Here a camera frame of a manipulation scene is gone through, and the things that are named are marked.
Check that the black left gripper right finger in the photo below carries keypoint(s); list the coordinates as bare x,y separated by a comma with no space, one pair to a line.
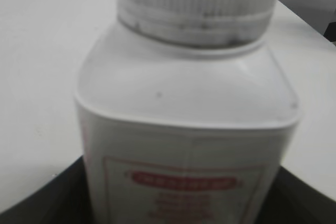
310,205

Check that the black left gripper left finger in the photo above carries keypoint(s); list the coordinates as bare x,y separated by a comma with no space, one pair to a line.
63,200

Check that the white yili changqing yogurt bottle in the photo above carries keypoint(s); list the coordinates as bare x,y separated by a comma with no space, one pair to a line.
181,135

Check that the white ribbed bottle cap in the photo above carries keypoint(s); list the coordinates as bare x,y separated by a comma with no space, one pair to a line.
198,23

